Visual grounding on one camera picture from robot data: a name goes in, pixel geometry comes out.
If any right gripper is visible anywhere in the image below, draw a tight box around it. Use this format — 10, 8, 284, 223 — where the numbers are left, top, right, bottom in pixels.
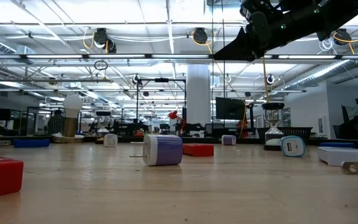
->
213, 0, 326, 62

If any white sand hourglass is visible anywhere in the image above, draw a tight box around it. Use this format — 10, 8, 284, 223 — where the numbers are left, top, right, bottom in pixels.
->
261, 102, 285, 152

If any blue box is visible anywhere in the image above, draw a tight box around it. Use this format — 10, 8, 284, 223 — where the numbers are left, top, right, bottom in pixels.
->
13, 139, 50, 149
320, 142, 356, 149

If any white box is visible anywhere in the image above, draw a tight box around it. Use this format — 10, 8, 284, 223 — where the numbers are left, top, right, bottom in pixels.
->
317, 146, 358, 167

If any white building pillar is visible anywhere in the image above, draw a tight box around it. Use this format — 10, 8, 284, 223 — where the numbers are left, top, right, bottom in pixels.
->
186, 63, 213, 133

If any red desk lamp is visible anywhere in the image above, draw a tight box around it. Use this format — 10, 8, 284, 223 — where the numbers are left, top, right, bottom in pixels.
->
167, 110, 188, 137

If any black plastic basket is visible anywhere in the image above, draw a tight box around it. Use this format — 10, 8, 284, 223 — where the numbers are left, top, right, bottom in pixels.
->
255, 126, 313, 144

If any person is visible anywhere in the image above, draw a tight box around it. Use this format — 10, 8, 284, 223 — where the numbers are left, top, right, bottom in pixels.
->
339, 114, 358, 140
47, 108, 65, 135

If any white light bulb on base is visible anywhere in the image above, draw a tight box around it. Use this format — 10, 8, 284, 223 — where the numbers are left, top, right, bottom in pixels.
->
52, 93, 85, 144

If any black hanging cable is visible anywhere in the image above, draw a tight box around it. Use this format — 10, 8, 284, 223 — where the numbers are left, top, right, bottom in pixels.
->
221, 0, 226, 128
209, 0, 214, 130

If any black ceiling cable reel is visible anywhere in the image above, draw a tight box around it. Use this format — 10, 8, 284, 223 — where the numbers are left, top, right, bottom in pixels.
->
192, 27, 209, 45
92, 27, 117, 54
334, 27, 352, 46

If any yellow cable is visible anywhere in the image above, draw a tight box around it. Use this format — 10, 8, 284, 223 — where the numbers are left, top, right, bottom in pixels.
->
261, 58, 270, 103

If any black gantry frame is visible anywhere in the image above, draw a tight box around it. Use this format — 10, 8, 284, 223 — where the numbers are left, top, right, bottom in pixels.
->
135, 77, 188, 137

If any black table frame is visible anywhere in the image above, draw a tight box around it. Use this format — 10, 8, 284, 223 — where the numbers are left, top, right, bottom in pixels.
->
0, 135, 358, 146

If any teal and white wall charger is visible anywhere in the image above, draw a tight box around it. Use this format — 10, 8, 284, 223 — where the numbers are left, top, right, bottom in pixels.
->
280, 135, 306, 158

